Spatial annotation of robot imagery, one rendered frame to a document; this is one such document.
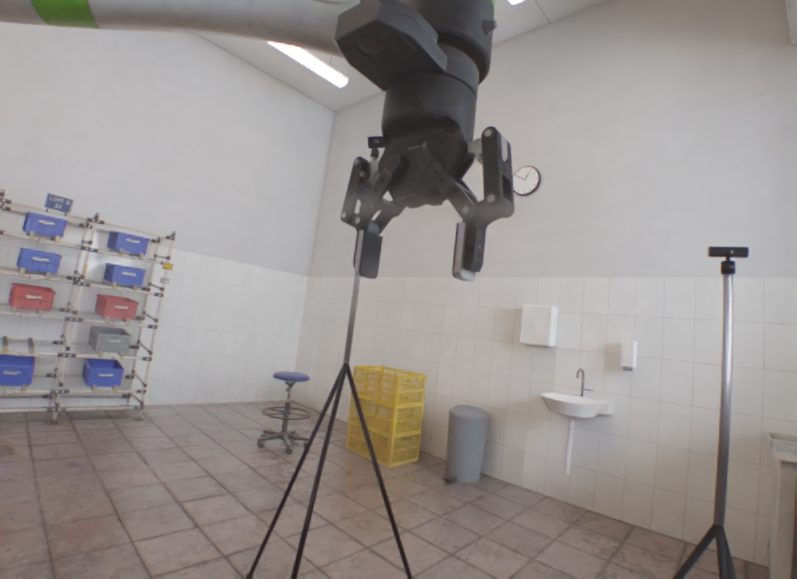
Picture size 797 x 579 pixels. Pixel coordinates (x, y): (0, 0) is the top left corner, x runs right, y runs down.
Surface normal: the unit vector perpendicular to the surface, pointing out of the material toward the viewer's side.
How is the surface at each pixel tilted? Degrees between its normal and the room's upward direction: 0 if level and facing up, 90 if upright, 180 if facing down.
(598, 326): 90
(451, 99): 90
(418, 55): 180
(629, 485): 90
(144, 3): 153
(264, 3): 134
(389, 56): 180
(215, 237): 90
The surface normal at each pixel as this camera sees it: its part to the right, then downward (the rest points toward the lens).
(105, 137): 0.75, -0.01
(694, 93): -0.65, -0.18
